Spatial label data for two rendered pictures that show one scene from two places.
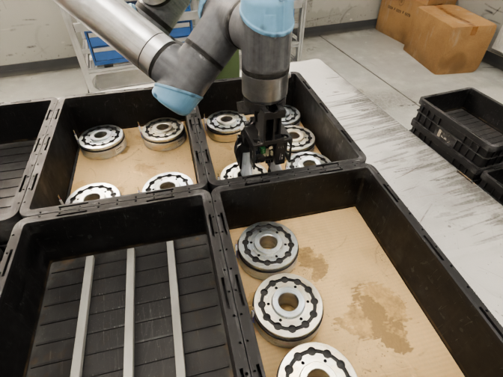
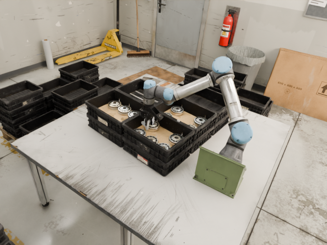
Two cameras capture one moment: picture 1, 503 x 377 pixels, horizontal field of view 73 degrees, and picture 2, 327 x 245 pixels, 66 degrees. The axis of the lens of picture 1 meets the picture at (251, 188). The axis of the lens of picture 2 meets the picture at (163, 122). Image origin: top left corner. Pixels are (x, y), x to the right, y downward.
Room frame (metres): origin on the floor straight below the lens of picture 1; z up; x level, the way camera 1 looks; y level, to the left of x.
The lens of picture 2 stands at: (1.71, -0.88, 1.92)
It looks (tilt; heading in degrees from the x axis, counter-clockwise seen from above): 35 degrees down; 140
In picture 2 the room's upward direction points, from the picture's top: 5 degrees clockwise
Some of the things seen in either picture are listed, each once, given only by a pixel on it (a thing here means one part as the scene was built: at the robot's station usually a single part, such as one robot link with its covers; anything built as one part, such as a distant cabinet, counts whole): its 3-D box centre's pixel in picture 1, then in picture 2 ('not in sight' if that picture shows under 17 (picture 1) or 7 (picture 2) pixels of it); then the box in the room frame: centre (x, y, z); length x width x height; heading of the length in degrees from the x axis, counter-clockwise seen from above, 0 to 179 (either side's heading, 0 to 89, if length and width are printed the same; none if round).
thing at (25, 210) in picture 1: (123, 138); (184, 111); (0.58, 0.26, 0.92); 0.40 x 0.30 x 0.02; 14
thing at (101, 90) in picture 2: not in sight; (103, 97); (-0.86, 0.28, 0.31); 0.40 x 0.30 x 0.34; 110
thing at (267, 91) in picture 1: (266, 83); (148, 99); (0.52, -0.02, 1.07); 0.08 x 0.08 x 0.05
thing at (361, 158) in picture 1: (263, 120); (158, 128); (0.65, -0.03, 0.92); 0.40 x 0.30 x 0.02; 14
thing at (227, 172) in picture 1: (244, 177); (152, 124); (0.53, 0.01, 0.86); 0.10 x 0.10 x 0.01
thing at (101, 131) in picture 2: not in sight; (118, 122); (0.26, -0.12, 0.76); 0.40 x 0.30 x 0.12; 14
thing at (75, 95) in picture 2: not in sight; (77, 106); (-0.72, -0.10, 0.37); 0.40 x 0.30 x 0.45; 110
